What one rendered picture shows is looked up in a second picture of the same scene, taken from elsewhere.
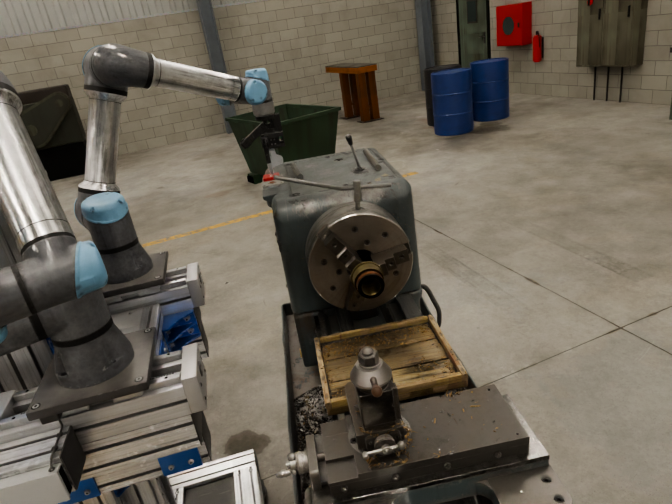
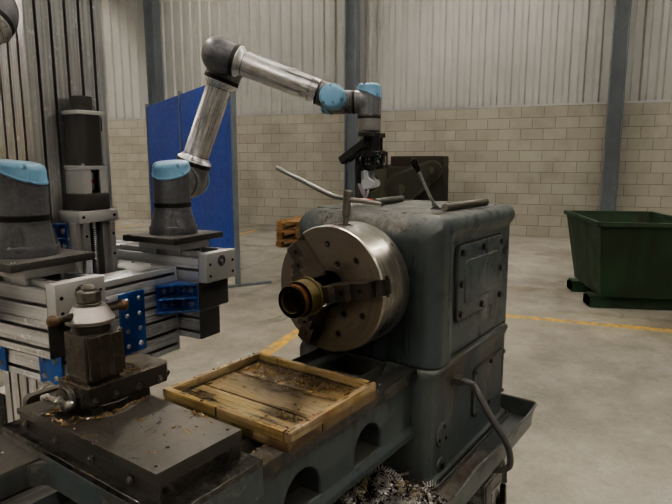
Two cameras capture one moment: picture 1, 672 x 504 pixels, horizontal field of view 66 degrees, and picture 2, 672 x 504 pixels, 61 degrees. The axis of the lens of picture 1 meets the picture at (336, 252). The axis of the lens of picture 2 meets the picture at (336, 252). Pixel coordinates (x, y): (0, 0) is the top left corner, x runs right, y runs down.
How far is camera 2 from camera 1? 1.06 m
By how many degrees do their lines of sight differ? 40
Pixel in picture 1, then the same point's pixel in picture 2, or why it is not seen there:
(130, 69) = (215, 54)
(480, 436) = (134, 448)
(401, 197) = (423, 236)
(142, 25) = (540, 112)
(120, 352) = (28, 244)
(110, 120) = (211, 103)
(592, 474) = not seen: outside the picture
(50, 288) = not seen: outside the picture
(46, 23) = (452, 101)
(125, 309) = (154, 261)
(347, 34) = not seen: outside the picture
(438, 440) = (110, 430)
